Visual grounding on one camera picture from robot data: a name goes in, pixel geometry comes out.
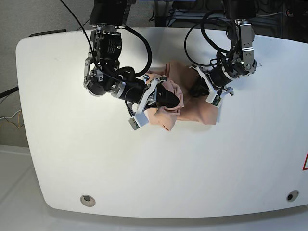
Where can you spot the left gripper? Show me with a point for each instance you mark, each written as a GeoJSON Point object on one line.
{"type": "Point", "coordinates": [215, 79]}

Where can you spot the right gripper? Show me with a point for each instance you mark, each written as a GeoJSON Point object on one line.
{"type": "Point", "coordinates": [140, 96]}

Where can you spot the peach orange T-shirt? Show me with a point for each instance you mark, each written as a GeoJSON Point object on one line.
{"type": "Point", "coordinates": [180, 80]}

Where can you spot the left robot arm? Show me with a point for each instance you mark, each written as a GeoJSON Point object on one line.
{"type": "Point", "coordinates": [228, 65]}

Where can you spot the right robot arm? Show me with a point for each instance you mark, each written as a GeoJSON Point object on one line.
{"type": "Point", "coordinates": [102, 68]}

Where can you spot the red triangle warning sticker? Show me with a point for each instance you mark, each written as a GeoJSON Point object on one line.
{"type": "Point", "coordinates": [305, 166]}

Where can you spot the black bar at left edge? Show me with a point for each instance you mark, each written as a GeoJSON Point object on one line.
{"type": "Point", "coordinates": [8, 92]}

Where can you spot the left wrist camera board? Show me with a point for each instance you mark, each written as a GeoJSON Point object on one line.
{"type": "Point", "coordinates": [214, 99]}

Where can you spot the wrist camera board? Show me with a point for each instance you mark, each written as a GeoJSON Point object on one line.
{"type": "Point", "coordinates": [138, 120]}
{"type": "Point", "coordinates": [214, 99]}

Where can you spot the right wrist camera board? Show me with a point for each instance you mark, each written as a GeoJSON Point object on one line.
{"type": "Point", "coordinates": [138, 120]}

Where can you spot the aluminium frame rack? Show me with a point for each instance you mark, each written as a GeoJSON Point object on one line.
{"type": "Point", "coordinates": [287, 19]}

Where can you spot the left table cable grommet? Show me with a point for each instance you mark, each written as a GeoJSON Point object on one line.
{"type": "Point", "coordinates": [87, 201]}

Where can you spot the table cable grommet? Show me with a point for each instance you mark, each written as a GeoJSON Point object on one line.
{"type": "Point", "coordinates": [87, 201]}
{"type": "Point", "coordinates": [292, 195]}

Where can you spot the right table cable grommet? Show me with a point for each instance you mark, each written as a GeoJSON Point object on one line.
{"type": "Point", "coordinates": [292, 195]}

